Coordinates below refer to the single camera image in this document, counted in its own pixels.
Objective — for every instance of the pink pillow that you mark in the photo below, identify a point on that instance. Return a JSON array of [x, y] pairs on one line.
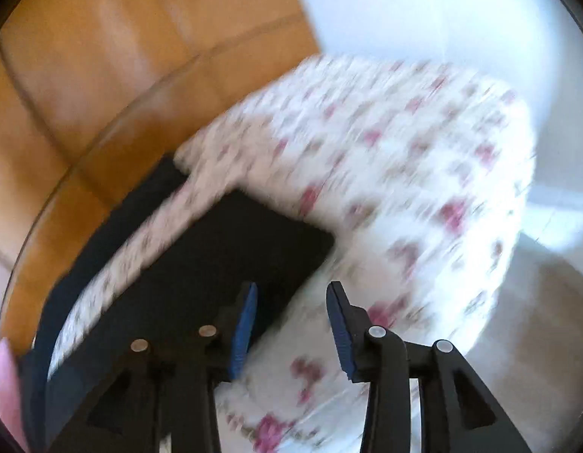
[[10, 395]]

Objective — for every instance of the floral bedspread bed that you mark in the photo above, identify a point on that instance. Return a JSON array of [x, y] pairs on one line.
[[420, 172]]

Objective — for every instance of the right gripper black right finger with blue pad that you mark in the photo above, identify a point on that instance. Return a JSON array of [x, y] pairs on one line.
[[458, 412]]

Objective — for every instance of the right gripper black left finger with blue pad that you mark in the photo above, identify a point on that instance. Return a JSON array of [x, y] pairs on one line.
[[139, 395]]

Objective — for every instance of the black pants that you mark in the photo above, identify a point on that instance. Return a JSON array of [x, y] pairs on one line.
[[237, 240]]

